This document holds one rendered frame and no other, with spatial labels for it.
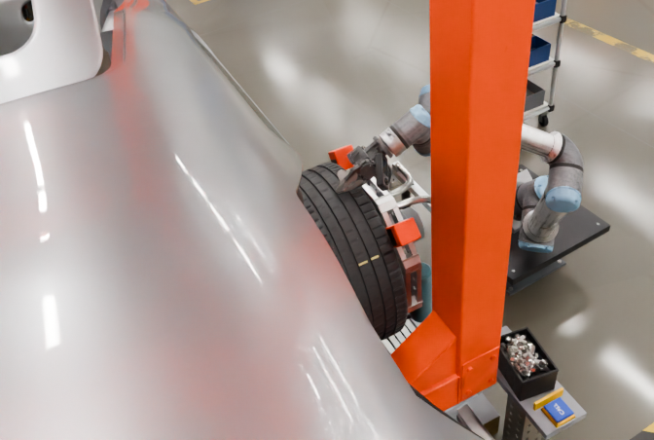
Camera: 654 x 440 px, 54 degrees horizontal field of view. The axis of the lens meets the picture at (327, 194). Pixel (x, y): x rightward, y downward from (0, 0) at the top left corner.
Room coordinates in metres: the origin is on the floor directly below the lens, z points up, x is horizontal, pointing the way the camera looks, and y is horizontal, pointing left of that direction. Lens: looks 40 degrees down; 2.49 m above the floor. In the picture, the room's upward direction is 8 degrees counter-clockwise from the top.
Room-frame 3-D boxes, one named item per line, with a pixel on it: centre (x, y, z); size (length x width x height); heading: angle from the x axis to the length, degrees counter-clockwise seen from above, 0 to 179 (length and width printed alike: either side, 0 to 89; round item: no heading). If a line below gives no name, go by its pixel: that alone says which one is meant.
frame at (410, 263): (1.67, -0.15, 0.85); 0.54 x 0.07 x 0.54; 21
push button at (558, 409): (1.12, -0.67, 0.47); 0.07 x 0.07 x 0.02; 21
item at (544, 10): (3.52, -1.24, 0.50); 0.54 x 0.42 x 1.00; 21
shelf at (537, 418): (1.28, -0.61, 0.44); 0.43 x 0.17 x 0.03; 21
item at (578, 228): (2.25, -0.91, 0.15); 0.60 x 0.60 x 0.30; 24
